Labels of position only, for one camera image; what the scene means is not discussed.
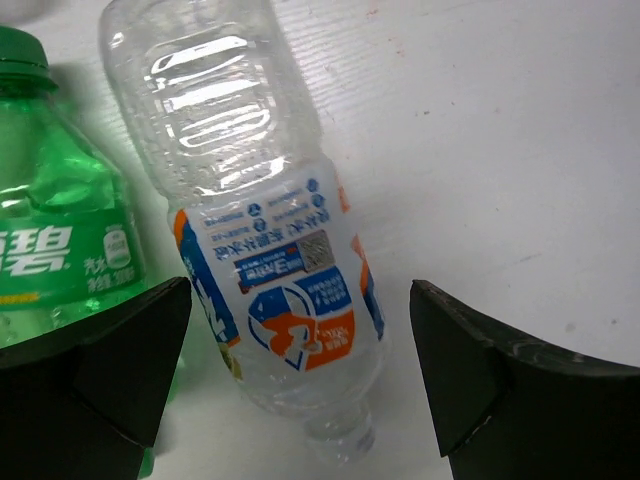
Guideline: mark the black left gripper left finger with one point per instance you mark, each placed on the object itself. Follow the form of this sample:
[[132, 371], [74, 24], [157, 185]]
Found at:
[[86, 401]]

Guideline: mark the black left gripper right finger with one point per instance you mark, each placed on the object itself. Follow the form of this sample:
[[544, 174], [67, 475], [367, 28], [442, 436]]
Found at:
[[508, 405]]

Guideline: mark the clear bottle blue orange label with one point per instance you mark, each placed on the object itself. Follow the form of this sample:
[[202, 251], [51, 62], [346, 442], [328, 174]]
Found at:
[[222, 119]]

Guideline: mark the green Sprite bottle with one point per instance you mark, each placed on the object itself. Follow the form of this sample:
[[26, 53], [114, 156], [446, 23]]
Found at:
[[69, 246]]

